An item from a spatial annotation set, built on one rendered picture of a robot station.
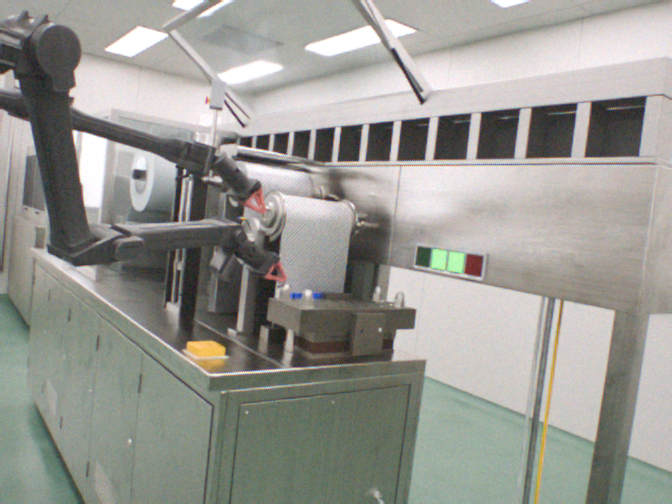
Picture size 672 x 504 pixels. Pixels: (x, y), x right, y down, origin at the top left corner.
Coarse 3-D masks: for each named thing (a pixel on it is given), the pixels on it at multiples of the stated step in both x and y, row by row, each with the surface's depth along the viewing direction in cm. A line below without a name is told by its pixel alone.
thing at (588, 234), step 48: (336, 192) 193; (384, 192) 173; (432, 192) 157; (480, 192) 144; (528, 192) 133; (576, 192) 123; (624, 192) 114; (384, 240) 172; (432, 240) 156; (480, 240) 143; (528, 240) 132; (576, 240) 122; (624, 240) 114; (528, 288) 131; (576, 288) 121; (624, 288) 113
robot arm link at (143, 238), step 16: (112, 224) 114; (144, 224) 119; (160, 224) 123; (176, 224) 126; (192, 224) 130; (208, 224) 134; (224, 224) 138; (240, 224) 142; (128, 240) 108; (144, 240) 116; (160, 240) 120; (176, 240) 124; (192, 240) 129; (208, 240) 134; (224, 240) 139; (112, 256) 107; (128, 256) 109
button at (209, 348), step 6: (192, 342) 137; (198, 342) 138; (204, 342) 139; (210, 342) 139; (192, 348) 135; (198, 348) 133; (204, 348) 133; (210, 348) 134; (216, 348) 135; (222, 348) 136; (198, 354) 132; (204, 354) 133; (210, 354) 134; (216, 354) 135; (222, 354) 136
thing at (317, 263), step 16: (288, 240) 159; (304, 240) 162; (320, 240) 165; (336, 240) 169; (288, 256) 160; (304, 256) 163; (320, 256) 166; (336, 256) 170; (288, 272) 160; (304, 272) 163; (320, 272) 167; (336, 272) 170; (304, 288) 164; (320, 288) 167; (336, 288) 171
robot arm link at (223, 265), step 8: (240, 232) 141; (240, 240) 142; (216, 248) 146; (224, 248) 145; (232, 248) 145; (216, 256) 145; (224, 256) 144; (232, 256) 146; (216, 264) 144; (224, 264) 144; (232, 264) 146; (216, 272) 145; (224, 272) 145; (232, 272) 147
